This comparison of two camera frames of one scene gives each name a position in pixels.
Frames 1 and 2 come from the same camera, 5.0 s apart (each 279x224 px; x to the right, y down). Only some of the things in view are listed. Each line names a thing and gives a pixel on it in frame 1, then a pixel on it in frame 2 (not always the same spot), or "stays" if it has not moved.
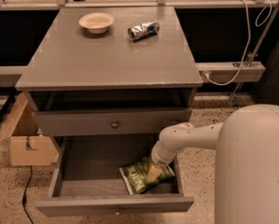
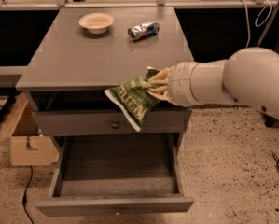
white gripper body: (161, 160) -> (180, 82)
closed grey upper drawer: (127, 122) stays
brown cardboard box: (26, 146) stays
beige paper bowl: (96, 22) stays
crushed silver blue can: (143, 31) stays
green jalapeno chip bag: (135, 175) -> (136, 99)
